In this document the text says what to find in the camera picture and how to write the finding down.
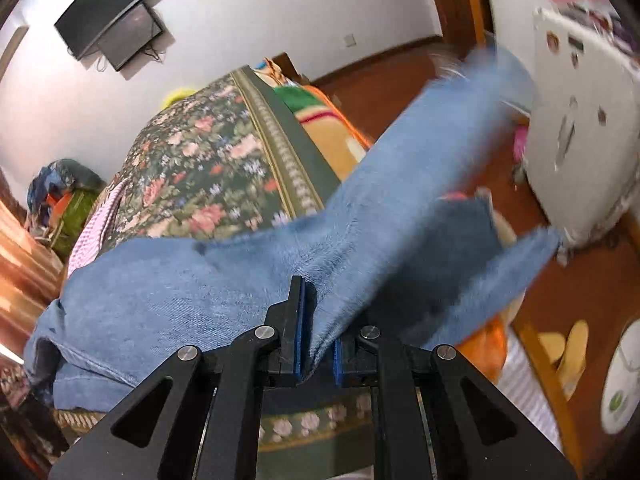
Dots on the striped bed sheet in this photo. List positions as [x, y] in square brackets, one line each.
[525, 400]

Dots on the yellow slipper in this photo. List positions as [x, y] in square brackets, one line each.
[574, 360]
[550, 346]

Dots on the yellow plush item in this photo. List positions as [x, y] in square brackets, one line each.
[179, 96]

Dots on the wooden headboard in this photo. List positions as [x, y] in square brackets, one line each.
[25, 270]

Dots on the pink checkered cloth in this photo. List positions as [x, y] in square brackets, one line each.
[95, 230]

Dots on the white appliance with green mark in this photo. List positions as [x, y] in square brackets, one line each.
[622, 385]

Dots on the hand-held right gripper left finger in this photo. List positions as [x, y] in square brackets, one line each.
[298, 332]

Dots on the floral bedspread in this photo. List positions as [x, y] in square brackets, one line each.
[200, 170]

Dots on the blue denim pants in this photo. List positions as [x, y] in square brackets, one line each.
[200, 290]

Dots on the pink slipper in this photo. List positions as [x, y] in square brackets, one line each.
[521, 142]

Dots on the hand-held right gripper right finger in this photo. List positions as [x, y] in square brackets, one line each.
[339, 360]

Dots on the wooden door frame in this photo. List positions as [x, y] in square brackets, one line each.
[455, 0]

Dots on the wooden bed frame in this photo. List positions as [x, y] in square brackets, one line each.
[550, 390]

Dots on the pile of colourful clothes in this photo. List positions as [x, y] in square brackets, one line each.
[65, 195]

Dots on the white suitcase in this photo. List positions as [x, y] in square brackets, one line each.
[585, 135]

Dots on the curved black wall television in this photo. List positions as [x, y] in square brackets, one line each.
[110, 5]

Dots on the small black wall monitor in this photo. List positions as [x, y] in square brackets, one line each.
[130, 35]

